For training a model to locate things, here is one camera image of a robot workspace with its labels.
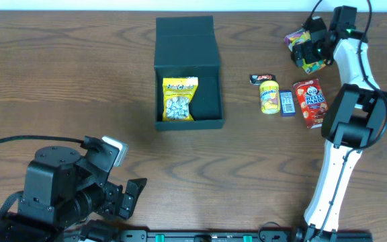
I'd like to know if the green clamp on rail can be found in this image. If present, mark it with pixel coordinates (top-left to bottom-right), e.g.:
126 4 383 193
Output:
155 235 165 242

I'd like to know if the black mini chocolate bar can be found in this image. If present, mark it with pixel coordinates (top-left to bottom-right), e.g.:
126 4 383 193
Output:
249 74 276 85

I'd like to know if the green purple Pretz box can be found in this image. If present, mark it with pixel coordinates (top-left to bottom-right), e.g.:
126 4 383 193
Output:
284 29 325 74

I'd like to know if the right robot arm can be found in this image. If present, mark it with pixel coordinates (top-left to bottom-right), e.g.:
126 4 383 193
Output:
290 5 387 241

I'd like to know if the yellow Mentos bottle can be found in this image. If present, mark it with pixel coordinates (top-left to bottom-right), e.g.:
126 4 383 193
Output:
259 80 281 114

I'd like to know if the dark green box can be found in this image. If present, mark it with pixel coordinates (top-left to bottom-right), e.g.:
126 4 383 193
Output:
154 16 224 131

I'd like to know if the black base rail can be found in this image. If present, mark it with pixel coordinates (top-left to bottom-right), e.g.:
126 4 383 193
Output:
62 220 373 242

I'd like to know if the blue small candy box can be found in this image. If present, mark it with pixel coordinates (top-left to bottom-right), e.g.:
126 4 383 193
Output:
279 90 296 116

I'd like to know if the yellow sunflower seed bag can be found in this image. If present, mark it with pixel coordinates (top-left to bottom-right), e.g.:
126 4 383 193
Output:
163 77 199 122

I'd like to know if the red Hello Panda box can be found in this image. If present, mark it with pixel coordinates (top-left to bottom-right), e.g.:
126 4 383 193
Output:
294 79 329 128

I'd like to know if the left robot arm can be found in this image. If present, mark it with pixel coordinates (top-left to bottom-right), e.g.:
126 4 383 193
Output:
0 136 147 241

